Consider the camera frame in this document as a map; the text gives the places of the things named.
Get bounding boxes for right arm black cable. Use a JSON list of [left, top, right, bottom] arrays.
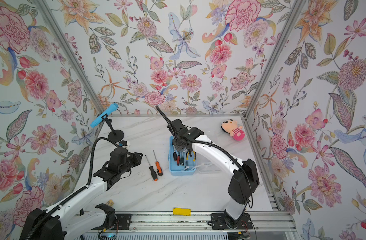
[[155, 105, 175, 130]]

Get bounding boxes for pink plush doll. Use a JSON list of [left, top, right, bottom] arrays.
[[221, 119, 245, 142]]

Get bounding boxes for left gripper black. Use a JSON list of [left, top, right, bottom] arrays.
[[118, 151, 145, 176]]

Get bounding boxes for clear tool box lid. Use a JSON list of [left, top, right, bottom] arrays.
[[197, 162, 222, 174]]

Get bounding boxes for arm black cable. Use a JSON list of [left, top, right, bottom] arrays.
[[24, 137, 119, 240], [155, 105, 175, 130]]

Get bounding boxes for blue microphone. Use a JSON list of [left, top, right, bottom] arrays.
[[90, 103, 119, 128]]

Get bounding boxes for yellow black pliers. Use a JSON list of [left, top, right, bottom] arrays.
[[186, 150, 197, 162]]

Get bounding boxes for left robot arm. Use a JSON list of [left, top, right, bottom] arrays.
[[20, 147, 143, 240]]

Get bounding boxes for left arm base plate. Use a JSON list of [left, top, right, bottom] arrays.
[[93, 214, 132, 230]]

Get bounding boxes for black microphone stand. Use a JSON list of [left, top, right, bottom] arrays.
[[104, 117, 124, 143]]

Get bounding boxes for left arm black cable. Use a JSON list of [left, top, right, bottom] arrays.
[[24, 137, 119, 240]]

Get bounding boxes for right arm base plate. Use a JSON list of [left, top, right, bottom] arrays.
[[207, 213, 254, 231]]

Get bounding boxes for yellow tape strip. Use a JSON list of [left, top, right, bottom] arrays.
[[173, 208, 191, 216]]

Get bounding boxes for aluminium front rail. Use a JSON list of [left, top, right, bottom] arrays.
[[39, 211, 297, 233]]

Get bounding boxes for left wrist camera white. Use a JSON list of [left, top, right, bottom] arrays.
[[118, 141, 129, 148]]

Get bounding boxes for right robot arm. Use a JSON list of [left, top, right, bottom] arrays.
[[167, 119, 260, 225]]

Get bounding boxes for orange handled screwdriver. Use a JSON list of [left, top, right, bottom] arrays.
[[153, 151, 163, 177]]

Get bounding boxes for red black handled screwdriver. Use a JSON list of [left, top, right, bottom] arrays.
[[145, 155, 158, 181]]

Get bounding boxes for blue plastic tool box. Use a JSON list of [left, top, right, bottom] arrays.
[[169, 137, 197, 176]]

